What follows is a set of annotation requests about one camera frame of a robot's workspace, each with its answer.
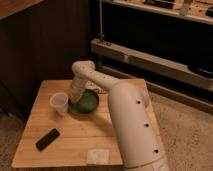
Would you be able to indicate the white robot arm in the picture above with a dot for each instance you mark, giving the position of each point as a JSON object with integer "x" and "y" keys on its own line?
{"x": 136, "y": 138}

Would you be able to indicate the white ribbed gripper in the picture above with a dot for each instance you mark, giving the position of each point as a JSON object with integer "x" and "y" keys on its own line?
{"x": 77, "y": 89}

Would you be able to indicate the small white toy figure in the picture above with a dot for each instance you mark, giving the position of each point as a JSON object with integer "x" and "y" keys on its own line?
{"x": 96, "y": 89}

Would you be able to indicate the clear plastic cup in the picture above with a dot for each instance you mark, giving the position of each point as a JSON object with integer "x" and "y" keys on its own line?
{"x": 59, "y": 102}

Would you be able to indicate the grey metal shelf beam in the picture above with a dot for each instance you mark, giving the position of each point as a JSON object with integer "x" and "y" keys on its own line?
{"x": 152, "y": 63}

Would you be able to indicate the black remote control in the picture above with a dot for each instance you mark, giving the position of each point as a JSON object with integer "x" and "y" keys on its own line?
{"x": 47, "y": 139}

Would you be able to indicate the upper shelf with items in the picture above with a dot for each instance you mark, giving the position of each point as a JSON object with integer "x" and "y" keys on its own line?
{"x": 193, "y": 10}

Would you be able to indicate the metal vertical pole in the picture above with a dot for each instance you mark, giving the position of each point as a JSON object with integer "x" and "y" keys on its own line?
{"x": 101, "y": 34}

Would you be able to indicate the green ceramic bowl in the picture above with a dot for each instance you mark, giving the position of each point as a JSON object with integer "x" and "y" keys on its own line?
{"x": 88, "y": 103}

